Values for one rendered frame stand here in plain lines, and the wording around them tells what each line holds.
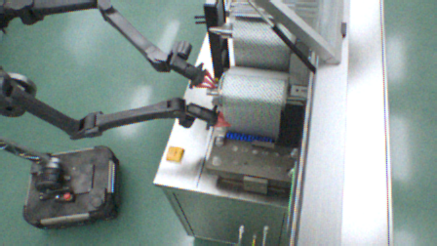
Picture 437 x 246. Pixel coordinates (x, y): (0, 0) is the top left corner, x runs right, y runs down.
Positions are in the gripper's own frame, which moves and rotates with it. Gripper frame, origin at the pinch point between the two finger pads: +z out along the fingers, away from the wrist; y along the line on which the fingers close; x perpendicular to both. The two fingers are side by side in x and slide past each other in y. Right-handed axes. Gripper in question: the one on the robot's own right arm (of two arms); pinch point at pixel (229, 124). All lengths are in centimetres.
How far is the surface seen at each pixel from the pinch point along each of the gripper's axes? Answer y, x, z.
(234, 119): 0.2, 5.5, 0.2
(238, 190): 22.4, -12.7, 14.7
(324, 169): 45, 67, 5
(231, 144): 7.1, -3.6, 4.1
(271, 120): 0.3, 15.1, 12.8
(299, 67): -55, -5, 32
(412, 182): -43, -47, 151
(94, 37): -154, -180, -117
